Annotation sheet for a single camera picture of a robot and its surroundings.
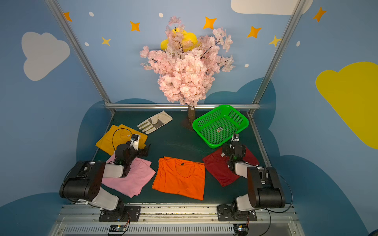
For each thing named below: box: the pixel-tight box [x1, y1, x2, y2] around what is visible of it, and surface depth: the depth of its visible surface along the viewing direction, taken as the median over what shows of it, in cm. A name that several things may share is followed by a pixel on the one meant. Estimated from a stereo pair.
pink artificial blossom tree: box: [139, 15, 236, 131], surface depth 71 cm
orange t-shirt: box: [152, 156, 206, 201], surface depth 88 cm
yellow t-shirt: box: [95, 123, 148, 156], surface depth 106 cm
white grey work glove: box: [137, 110, 174, 135], surface depth 117 cm
